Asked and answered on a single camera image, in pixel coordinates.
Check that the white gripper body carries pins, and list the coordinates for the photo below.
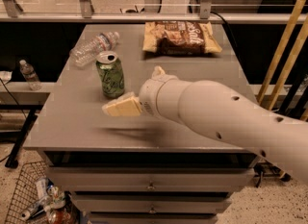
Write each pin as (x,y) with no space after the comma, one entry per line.
(150,95)

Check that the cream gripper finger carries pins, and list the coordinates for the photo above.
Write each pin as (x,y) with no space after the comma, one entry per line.
(158,71)
(126,105)

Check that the green soda can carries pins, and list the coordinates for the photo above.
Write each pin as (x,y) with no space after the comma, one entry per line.
(110,71)

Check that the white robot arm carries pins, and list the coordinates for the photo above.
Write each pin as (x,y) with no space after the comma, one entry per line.
(216,111)

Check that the brown chip bag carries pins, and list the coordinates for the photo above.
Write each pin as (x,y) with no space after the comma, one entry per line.
(179,38)

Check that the grey drawer cabinet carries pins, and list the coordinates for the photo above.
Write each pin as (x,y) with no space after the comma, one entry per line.
(132,170)

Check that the clear plastic water bottle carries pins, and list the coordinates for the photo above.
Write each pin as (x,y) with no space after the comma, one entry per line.
(86,52)

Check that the grey side bench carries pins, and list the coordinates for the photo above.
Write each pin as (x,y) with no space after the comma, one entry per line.
(32,111)

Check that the small upright water bottle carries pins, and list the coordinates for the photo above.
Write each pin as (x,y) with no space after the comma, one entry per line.
(30,75)

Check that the metal glass railing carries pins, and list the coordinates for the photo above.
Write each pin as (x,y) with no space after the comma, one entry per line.
(128,6)

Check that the wire basket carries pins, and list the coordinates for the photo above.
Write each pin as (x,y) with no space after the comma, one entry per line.
(25,194)

